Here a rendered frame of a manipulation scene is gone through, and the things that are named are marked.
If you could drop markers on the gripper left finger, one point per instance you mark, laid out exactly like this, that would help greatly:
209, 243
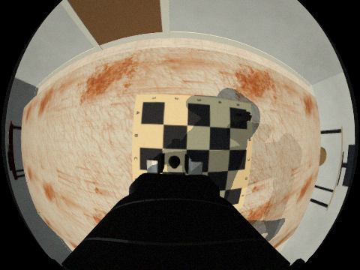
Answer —
156, 165

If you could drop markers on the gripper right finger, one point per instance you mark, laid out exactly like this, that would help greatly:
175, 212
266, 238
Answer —
193, 166

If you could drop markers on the chessboard with black pieces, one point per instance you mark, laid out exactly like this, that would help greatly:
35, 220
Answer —
203, 127

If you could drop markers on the black rook chess piece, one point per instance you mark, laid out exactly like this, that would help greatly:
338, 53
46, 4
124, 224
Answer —
239, 118

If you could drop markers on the black pawn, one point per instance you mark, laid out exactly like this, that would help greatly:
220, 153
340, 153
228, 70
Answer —
175, 161

